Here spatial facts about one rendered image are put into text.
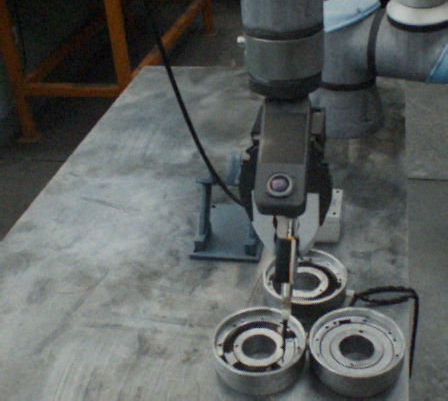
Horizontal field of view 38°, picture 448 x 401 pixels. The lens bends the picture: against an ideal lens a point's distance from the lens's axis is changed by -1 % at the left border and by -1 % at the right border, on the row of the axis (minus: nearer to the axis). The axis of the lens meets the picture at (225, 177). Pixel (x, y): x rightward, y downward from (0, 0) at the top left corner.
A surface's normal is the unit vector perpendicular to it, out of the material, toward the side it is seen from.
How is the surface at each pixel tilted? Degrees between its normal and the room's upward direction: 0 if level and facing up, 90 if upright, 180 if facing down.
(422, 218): 0
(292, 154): 32
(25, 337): 0
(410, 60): 100
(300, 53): 90
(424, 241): 0
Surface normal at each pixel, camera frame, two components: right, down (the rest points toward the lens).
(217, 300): -0.07, -0.85
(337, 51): -0.48, 0.49
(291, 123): -0.16, -0.44
